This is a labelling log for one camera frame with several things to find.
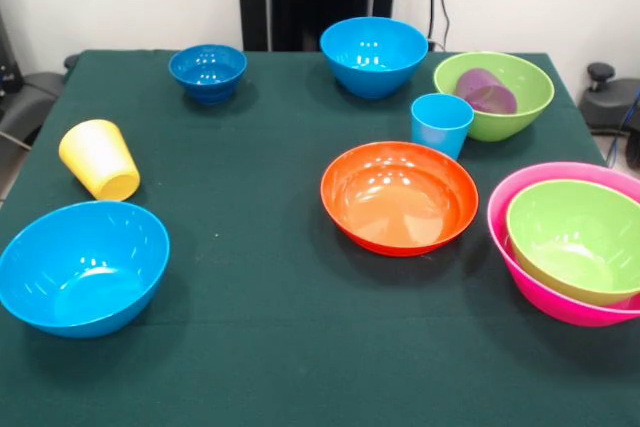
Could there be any purple cup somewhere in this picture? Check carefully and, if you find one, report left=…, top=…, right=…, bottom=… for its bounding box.
left=454, top=67, right=518, bottom=115

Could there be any lime green bowl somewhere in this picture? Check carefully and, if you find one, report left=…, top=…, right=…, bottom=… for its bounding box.
left=432, top=50, right=556, bottom=143
left=505, top=179, right=640, bottom=306

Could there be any light blue cup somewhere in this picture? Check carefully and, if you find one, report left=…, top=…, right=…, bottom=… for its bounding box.
left=410, top=93, right=475, bottom=161

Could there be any small dark blue bowl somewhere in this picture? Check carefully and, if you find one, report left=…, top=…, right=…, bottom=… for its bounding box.
left=168, top=43, right=249, bottom=106

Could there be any dark green tablecloth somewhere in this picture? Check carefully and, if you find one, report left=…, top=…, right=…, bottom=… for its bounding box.
left=0, top=49, right=640, bottom=427

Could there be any light blue bowl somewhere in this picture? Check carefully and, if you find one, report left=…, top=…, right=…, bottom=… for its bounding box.
left=319, top=16, right=430, bottom=100
left=0, top=200, right=172, bottom=340

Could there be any black pedestal foot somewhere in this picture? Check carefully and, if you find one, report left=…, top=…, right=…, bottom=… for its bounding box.
left=0, top=71, right=66, bottom=141
left=578, top=62, right=640, bottom=134

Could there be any yellow cup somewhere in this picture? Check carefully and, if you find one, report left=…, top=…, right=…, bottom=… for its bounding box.
left=58, top=119, right=142, bottom=202

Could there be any orange bowl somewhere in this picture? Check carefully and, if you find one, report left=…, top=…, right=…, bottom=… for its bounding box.
left=320, top=141, right=480, bottom=258

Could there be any pink bowl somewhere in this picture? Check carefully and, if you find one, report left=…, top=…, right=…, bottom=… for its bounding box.
left=487, top=161, right=640, bottom=328

